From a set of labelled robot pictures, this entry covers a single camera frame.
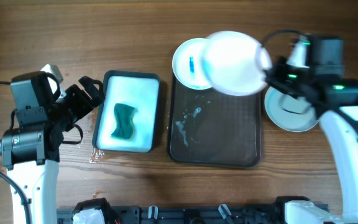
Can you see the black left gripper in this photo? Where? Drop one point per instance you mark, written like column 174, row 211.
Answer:
column 86, row 104

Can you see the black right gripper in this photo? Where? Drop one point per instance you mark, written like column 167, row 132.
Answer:
column 271, row 72

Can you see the green yellow sponge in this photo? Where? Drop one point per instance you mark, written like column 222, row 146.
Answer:
column 125, row 129

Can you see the white plate with blue smear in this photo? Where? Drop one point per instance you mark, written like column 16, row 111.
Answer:
column 234, row 63

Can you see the white plate with blue streak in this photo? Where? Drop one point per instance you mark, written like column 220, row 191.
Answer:
column 186, row 64

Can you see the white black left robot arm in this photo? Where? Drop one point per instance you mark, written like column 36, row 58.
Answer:
column 30, row 152

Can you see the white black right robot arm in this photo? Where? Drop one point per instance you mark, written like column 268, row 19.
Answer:
column 335, row 100

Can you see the dark brown serving tray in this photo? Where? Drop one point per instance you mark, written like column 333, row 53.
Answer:
column 209, row 128

